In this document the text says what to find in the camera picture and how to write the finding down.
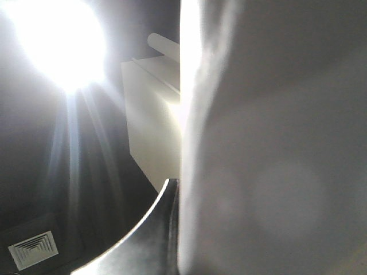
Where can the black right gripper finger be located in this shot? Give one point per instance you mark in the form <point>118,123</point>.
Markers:
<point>151,246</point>

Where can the white paper sheet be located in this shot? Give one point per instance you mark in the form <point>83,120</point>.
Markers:
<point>273,177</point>

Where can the white ceiling air vent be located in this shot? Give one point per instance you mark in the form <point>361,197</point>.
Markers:
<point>33,250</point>

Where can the white ceiling beam box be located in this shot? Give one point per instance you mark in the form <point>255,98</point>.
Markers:
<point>152,97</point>

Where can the ceiling light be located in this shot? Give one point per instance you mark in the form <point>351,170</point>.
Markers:
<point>63,39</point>

